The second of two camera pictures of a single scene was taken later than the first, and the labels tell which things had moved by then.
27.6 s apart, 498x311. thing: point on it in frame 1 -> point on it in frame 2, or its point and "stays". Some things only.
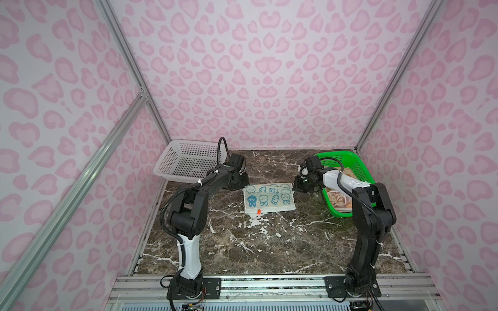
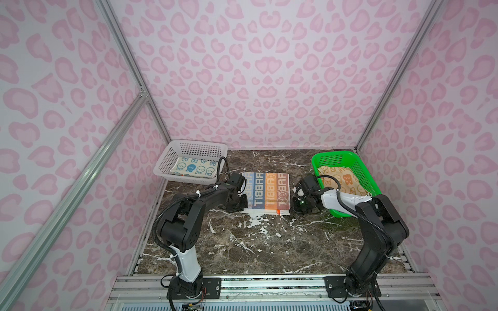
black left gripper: (246, 182) -> (244, 204)
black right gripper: (297, 186) -> (295, 206)
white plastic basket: (189, 160) stays
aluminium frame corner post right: (423, 30) stays
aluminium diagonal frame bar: (20, 265) stays
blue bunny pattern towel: (269, 197) -> (196, 167)
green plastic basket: (344, 159) stays
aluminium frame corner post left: (118, 35) stays
